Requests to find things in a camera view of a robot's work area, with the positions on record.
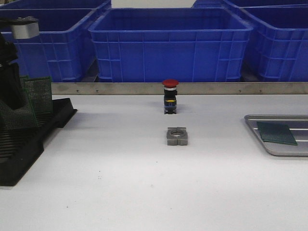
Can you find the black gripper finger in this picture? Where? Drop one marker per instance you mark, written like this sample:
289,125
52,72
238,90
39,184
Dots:
10,86

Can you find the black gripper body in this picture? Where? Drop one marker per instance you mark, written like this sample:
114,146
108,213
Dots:
8,53

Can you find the green perforated circuit board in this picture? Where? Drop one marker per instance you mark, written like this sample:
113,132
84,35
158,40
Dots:
21,118
276,133
22,81
40,93

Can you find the black slotted board rack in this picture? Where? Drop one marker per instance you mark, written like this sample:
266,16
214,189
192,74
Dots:
20,149

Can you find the silver metal tray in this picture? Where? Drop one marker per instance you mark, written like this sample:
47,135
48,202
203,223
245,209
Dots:
298,125

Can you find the silver robot wrist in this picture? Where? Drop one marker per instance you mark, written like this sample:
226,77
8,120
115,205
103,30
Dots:
22,28

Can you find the back left blue crate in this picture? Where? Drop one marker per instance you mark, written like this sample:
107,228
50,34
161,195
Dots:
57,4

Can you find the left blue plastic crate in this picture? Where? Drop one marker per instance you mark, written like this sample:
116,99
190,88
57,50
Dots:
63,50

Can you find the blue plastic crate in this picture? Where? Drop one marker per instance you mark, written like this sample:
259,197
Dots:
277,50
186,44
63,50

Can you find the red emergency stop button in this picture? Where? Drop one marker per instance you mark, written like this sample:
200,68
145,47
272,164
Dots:
170,93

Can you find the grey square mounting block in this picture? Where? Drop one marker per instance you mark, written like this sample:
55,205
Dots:
177,136

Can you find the centre blue plastic crate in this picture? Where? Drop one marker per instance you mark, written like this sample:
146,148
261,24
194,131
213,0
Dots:
186,44

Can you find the back right blue crate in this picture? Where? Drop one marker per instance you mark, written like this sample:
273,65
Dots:
246,3

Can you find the right blue plastic crate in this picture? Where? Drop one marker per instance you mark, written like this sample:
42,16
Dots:
277,50

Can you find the metal table edge rail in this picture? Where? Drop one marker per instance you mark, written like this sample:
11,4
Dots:
198,88

